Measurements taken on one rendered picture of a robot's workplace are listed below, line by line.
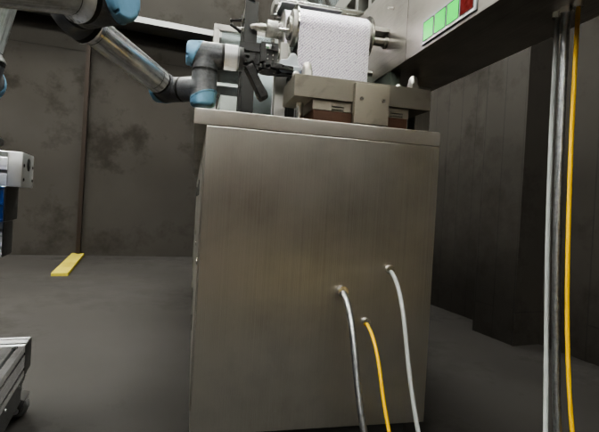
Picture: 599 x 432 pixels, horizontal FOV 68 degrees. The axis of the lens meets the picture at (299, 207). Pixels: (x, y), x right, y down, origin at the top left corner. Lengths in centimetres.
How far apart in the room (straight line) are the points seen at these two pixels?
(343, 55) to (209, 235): 74
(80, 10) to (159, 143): 430
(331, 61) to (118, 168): 406
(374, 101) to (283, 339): 68
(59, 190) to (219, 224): 430
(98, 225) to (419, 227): 441
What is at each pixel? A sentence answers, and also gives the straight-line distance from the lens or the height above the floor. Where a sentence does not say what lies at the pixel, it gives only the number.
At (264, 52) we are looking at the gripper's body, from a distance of 142.
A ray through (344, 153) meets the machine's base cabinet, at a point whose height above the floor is 82.
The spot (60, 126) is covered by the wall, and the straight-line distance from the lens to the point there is 539.
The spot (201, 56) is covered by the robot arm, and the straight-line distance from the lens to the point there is 140.
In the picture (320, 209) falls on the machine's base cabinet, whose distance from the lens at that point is 115.
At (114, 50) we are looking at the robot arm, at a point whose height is 105.
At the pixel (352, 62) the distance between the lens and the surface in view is 152.
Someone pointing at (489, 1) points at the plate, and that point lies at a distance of 116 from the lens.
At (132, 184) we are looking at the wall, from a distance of 530.
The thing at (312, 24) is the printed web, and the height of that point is 125.
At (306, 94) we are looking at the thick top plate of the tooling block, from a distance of 124.
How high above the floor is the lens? 68
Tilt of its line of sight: level
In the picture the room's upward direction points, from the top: 3 degrees clockwise
